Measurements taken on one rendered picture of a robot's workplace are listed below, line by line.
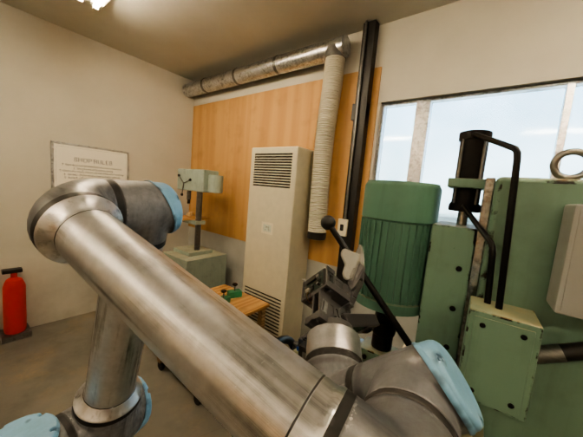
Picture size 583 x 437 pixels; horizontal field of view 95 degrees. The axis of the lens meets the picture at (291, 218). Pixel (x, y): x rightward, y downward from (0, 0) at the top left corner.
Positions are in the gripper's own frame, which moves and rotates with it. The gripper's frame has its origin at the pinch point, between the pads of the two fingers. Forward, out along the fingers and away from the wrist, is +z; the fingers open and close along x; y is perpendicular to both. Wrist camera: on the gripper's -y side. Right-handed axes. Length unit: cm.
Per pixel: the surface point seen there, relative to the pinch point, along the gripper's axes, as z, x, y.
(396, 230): 2.6, -14.6, -3.3
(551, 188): -5.0, -39.0, -7.9
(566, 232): -12.0, -35.8, -9.8
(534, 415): -24.3, -15.1, -30.7
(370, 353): -7.9, 10.6, -22.9
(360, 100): 168, -19, -11
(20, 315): 68, 277, 91
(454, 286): -6.6, -16.8, -16.0
